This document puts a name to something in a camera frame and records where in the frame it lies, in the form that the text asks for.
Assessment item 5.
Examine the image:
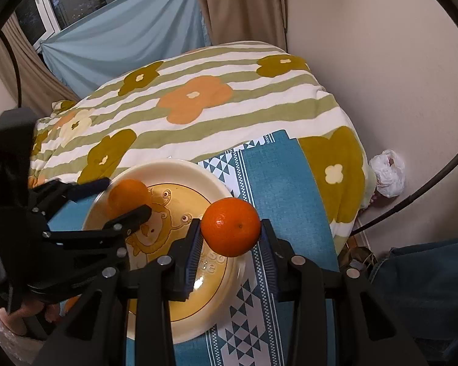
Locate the white plastic bag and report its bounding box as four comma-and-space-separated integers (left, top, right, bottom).
369, 149, 405, 198

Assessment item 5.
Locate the light blue sheet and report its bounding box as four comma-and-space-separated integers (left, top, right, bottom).
42, 0, 212, 98

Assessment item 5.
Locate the floral striped duvet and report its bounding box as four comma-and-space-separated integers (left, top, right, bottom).
29, 41, 376, 249

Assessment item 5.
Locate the large orange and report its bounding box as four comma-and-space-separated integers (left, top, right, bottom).
107, 179, 152, 219

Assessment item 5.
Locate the cream cartoon plate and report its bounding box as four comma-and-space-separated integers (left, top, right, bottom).
82, 158, 249, 346

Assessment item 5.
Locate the black cable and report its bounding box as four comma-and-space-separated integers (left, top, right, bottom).
351, 136, 458, 237

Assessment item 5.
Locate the small orange mandarin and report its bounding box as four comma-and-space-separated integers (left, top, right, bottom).
200, 197, 261, 258

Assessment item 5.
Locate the teal patterned cloth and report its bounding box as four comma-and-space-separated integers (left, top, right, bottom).
47, 129, 341, 366

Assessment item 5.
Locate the person's left hand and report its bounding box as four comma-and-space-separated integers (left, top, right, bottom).
0, 300, 61, 336

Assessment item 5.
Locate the beige curtain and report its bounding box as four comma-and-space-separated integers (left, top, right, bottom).
0, 13, 80, 117
198, 0, 287, 50

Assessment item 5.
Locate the beige right curtain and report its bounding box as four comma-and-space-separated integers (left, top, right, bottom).
198, 0, 287, 50

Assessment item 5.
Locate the beige left curtain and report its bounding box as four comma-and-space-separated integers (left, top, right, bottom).
0, 13, 80, 117

